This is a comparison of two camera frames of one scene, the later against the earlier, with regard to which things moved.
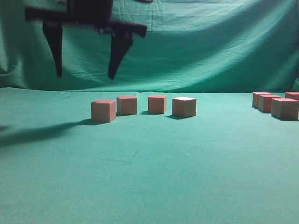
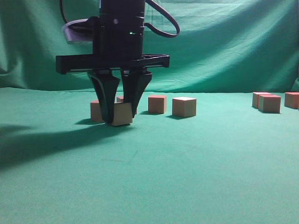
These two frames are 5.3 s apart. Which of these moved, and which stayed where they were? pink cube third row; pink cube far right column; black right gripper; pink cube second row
Moved: black right gripper; pink cube third row
Stayed: pink cube second row; pink cube far right column
